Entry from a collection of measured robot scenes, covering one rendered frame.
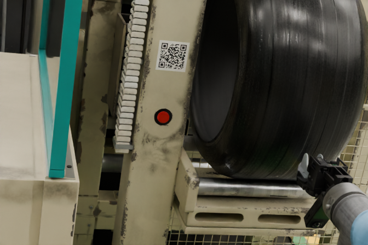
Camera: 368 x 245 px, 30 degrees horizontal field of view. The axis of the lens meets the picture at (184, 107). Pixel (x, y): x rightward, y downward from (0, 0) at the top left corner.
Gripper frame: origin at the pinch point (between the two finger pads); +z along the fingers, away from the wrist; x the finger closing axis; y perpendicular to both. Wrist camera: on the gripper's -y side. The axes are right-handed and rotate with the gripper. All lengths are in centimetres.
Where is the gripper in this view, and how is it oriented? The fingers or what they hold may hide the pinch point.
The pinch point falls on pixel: (303, 168)
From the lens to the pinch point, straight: 168.2
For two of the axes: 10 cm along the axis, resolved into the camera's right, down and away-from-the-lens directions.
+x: -9.6, -0.7, -2.6
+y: 1.5, -9.3, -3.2
